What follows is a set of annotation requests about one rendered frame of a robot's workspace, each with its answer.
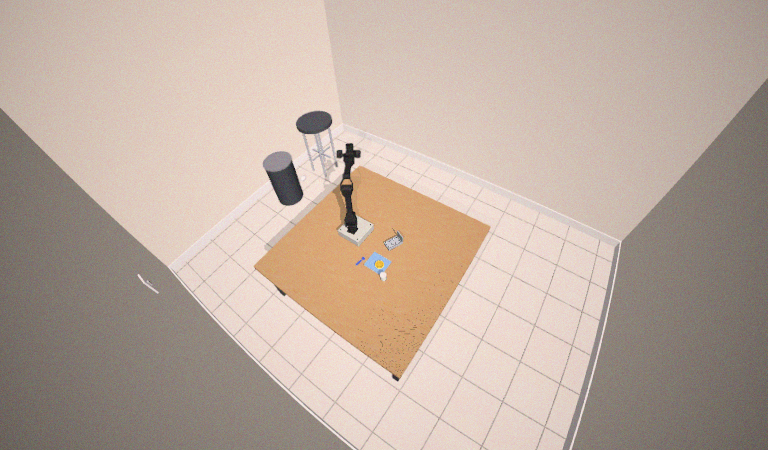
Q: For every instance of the light blue flat mat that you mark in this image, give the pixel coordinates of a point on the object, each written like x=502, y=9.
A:
x=373, y=259

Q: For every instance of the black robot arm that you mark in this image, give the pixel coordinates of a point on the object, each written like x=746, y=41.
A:
x=350, y=220

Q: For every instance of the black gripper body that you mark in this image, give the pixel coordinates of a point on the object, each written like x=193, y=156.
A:
x=357, y=154

